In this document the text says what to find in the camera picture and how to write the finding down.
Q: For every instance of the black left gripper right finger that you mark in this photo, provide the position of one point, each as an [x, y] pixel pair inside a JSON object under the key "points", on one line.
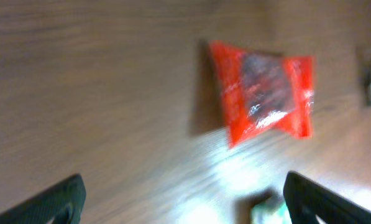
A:
{"points": [[307, 202]]}

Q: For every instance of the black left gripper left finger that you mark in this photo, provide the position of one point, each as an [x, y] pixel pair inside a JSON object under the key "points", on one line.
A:
{"points": [[60, 203]]}

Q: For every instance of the teal tissue pack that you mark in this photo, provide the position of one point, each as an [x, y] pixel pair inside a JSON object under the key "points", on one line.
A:
{"points": [[270, 211]]}

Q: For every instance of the red snack bag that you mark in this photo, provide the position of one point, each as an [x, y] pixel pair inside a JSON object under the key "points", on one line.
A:
{"points": [[261, 91]]}

